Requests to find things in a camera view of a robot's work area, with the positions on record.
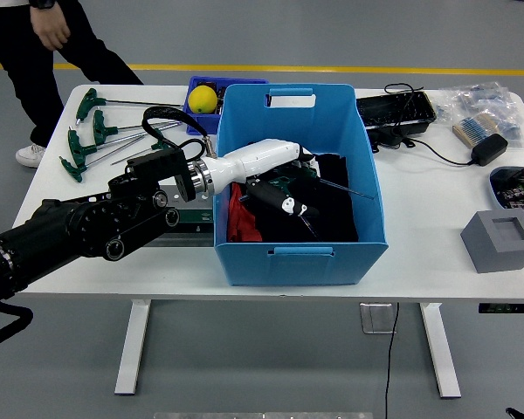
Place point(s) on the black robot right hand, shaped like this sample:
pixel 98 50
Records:
pixel 516 414

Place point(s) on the white table leg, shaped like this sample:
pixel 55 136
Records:
pixel 133 345
pixel 441 349

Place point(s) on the black plug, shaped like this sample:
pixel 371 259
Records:
pixel 390 139

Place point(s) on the pile of electronic parts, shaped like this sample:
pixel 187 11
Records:
pixel 519 192

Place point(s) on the black rectangular tray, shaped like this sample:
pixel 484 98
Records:
pixel 395 109

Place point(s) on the small dark blue bin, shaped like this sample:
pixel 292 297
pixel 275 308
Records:
pixel 209 124

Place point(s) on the clear plastic parts bags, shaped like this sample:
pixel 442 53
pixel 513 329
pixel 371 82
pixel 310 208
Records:
pixel 484 100

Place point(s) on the black cloth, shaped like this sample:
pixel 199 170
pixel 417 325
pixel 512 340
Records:
pixel 332 214

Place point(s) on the metal floor plate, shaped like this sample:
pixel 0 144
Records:
pixel 375 318

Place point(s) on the black table control panel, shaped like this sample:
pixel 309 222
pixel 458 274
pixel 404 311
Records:
pixel 506 308

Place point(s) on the grey cube box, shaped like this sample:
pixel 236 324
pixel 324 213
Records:
pixel 489 253

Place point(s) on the light blue bowl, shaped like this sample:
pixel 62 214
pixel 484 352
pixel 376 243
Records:
pixel 494 185

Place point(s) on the black power adapter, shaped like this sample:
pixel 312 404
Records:
pixel 489 149

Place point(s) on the grey metal hex key stand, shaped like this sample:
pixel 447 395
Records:
pixel 196 216

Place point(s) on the large light blue box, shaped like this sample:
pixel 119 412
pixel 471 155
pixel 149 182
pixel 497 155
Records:
pixel 305 270

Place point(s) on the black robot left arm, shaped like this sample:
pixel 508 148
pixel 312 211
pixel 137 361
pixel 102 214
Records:
pixel 70 227

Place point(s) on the person's left hand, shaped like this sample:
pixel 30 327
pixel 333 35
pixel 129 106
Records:
pixel 50 28

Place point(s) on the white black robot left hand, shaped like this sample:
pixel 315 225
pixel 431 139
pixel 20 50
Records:
pixel 253 161

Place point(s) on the red cloth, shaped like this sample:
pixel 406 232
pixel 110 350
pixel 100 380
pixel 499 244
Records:
pixel 240 218

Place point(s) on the person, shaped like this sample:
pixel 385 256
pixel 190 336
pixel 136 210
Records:
pixel 22 65

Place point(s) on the bundle of taped resistors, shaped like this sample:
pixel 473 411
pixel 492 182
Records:
pixel 471 128

